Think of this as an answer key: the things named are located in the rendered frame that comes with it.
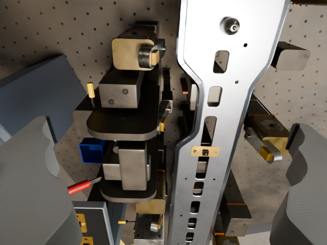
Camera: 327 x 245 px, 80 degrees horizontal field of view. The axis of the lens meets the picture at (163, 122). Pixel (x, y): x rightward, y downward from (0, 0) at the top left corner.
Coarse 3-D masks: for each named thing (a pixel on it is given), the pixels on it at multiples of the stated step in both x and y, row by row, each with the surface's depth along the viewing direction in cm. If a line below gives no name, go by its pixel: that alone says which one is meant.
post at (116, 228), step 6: (120, 204) 94; (126, 204) 99; (114, 210) 91; (120, 210) 91; (114, 216) 89; (120, 216) 89; (114, 222) 86; (114, 228) 84; (120, 228) 86; (114, 234) 82; (120, 234) 86; (114, 240) 80
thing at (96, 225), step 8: (88, 216) 50; (96, 216) 50; (88, 224) 52; (96, 224) 52; (104, 224) 52; (88, 232) 54; (96, 232) 54; (104, 232) 54; (96, 240) 56; (104, 240) 56
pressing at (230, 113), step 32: (192, 0) 39; (224, 0) 39; (256, 0) 39; (288, 0) 39; (192, 32) 42; (256, 32) 42; (192, 64) 45; (256, 64) 45; (224, 96) 50; (192, 128) 56; (224, 128) 55; (192, 160) 61; (224, 160) 61; (192, 192) 69
